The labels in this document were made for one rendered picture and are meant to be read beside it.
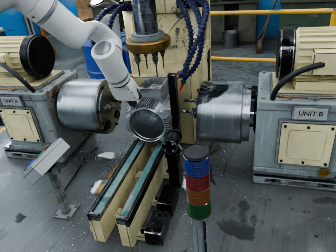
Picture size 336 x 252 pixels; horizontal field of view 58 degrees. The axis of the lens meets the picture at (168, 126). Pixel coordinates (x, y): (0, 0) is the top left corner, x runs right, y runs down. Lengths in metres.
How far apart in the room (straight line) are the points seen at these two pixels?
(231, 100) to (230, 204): 0.38
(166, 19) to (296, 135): 0.74
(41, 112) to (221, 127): 0.78
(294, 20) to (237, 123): 4.16
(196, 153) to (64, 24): 0.52
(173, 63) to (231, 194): 0.65
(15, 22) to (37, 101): 6.69
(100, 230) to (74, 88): 0.62
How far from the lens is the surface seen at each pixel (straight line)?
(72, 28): 0.95
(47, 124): 1.45
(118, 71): 1.06
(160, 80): 1.35
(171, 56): 1.45
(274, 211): 1.17
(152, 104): 1.21
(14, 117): 1.53
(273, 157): 1.19
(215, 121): 1.14
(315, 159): 1.19
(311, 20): 5.20
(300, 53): 1.09
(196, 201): 0.77
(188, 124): 1.43
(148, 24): 1.20
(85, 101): 1.32
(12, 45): 1.49
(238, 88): 1.17
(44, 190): 1.41
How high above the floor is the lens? 1.62
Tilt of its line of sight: 30 degrees down
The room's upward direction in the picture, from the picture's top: 6 degrees counter-clockwise
